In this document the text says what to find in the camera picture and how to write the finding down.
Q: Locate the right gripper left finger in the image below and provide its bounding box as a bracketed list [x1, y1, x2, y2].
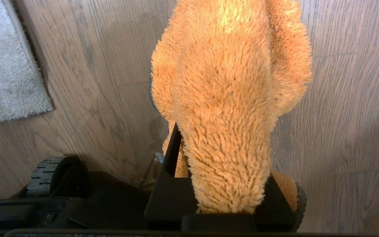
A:
[144, 123, 199, 230]

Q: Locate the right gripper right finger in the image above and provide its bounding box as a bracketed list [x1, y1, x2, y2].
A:
[253, 172, 296, 231]

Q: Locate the orange fluffy cloth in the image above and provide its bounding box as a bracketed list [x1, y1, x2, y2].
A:
[149, 0, 313, 215]

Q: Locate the grey shaggy rug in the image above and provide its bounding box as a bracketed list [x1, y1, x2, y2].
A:
[0, 0, 55, 123]

